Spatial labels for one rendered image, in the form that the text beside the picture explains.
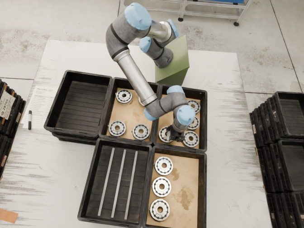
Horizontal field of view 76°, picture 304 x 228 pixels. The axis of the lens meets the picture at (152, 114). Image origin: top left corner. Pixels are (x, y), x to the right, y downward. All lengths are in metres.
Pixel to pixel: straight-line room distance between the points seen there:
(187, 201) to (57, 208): 0.73
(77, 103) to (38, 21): 2.08
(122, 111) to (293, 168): 1.50
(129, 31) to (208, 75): 0.92
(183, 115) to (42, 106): 1.04
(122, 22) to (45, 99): 0.88
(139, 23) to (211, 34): 2.26
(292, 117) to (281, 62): 1.27
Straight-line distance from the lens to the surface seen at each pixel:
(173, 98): 0.87
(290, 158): 2.07
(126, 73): 0.94
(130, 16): 0.89
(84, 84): 1.38
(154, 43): 1.30
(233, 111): 1.56
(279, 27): 3.71
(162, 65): 1.41
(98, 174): 1.15
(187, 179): 1.16
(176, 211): 1.14
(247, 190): 1.43
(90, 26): 3.00
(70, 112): 1.30
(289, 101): 2.16
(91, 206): 1.14
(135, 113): 1.23
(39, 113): 1.52
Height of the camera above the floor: 1.95
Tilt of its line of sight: 65 degrees down
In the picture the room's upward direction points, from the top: 10 degrees clockwise
